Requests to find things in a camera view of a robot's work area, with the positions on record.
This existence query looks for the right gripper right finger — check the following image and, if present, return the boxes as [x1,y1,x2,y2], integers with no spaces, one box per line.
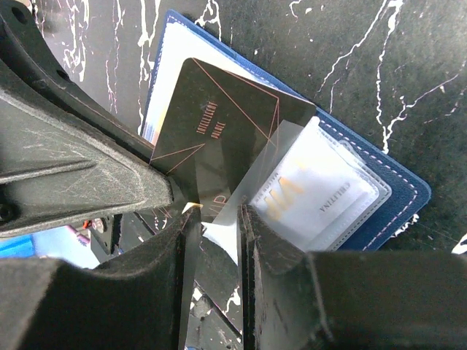
[237,205,466,349]

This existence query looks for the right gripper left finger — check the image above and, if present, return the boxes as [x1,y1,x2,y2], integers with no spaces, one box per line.
[1,207,201,349]

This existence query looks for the blue card holder wallet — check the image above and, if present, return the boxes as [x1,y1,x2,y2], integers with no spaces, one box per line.
[142,10,431,256]

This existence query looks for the white VIP credit card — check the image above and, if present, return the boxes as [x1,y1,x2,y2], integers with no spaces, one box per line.
[251,145,380,252]

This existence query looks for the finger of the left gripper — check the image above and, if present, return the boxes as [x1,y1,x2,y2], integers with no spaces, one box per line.
[1,1,152,153]
[1,65,173,237]

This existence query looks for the orange credit card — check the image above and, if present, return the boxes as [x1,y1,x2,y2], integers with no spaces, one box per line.
[142,109,167,146]

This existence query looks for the black geometric credit card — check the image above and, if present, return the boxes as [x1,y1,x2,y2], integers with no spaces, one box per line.
[151,58,316,222]

